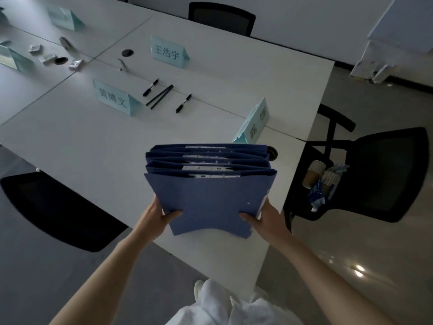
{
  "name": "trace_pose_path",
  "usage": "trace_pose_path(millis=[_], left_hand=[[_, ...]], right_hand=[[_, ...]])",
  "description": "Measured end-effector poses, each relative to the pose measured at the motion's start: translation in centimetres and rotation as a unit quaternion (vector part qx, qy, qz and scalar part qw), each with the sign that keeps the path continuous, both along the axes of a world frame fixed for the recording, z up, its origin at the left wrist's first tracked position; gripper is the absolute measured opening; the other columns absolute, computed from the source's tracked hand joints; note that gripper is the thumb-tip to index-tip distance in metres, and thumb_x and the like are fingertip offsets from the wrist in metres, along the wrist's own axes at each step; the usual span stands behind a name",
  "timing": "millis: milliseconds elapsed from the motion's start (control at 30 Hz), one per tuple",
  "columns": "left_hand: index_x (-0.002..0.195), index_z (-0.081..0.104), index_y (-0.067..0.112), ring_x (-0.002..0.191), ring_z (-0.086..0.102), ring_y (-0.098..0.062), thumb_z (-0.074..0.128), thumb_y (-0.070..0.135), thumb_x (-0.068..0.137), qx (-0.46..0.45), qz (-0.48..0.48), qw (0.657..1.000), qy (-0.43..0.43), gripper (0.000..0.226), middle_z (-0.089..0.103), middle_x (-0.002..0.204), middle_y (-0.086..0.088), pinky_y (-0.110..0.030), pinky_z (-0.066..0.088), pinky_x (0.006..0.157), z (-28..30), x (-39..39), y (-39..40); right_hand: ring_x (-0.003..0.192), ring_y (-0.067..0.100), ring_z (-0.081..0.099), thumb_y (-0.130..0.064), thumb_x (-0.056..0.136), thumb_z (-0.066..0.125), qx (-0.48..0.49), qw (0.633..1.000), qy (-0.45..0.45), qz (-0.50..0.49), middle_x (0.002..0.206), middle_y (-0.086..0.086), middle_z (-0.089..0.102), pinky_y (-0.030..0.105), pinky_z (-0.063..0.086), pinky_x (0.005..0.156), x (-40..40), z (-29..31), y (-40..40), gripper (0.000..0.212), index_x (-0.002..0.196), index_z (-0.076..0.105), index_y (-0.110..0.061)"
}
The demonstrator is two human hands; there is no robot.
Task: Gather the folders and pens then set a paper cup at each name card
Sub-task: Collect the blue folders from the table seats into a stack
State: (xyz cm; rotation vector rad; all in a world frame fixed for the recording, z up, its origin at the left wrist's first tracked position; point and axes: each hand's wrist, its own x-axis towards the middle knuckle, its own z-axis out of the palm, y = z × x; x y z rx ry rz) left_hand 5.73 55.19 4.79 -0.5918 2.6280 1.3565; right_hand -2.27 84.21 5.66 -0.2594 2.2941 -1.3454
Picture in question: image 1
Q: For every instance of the white upturned desk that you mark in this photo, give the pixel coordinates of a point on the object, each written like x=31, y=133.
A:
x=395, y=40

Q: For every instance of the brown paper cup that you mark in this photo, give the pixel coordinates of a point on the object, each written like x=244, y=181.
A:
x=328, y=181
x=313, y=174

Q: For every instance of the person's right forearm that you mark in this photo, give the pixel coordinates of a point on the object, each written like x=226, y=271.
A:
x=324, y=284

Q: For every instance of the person's white clothing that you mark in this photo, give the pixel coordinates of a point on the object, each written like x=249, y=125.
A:
x=236, y=309

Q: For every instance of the person's right hand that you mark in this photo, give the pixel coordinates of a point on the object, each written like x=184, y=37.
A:
x=270, y=221

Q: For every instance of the plain black pen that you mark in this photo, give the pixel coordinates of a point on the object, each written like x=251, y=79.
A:
x=159, y=95
x=163, y=98

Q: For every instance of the black pen with silver clip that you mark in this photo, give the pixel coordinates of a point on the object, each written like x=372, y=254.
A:
x=150, y=87
x=183, y=103

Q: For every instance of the person's left hand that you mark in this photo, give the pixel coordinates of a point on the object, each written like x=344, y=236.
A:
x=154, y=218

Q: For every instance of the blue and white wrapper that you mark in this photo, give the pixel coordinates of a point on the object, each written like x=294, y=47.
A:
x=319, y=194

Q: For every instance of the person's right thumb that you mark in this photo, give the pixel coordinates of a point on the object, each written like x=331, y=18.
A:
x=249, y=218

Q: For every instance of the small grey folded card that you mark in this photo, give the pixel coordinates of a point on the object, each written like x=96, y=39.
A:
x=66, y=43

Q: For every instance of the person's left thumb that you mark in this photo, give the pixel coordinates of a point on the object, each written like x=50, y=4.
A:
x=172, y=216

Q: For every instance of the teal folded name card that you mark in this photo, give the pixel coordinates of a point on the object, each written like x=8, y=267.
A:
x=254, y=123
x=167, y=52
x=64, y=17
x=113, y=97
x=13, y=59

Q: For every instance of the person's left forearm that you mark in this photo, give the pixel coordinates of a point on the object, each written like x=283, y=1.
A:
x=101, y=280

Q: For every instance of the blue file folder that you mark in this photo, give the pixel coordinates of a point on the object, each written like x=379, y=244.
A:
x=206, y=147
x=203, y=165
x=209, y=203
x=206, y=155

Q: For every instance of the person's white shoe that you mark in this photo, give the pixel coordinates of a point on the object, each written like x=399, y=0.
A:
x=198, y=289

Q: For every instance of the small white packet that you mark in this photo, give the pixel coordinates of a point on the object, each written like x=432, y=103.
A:
x=35, y=48
x=76, y=64
x=47, y=59

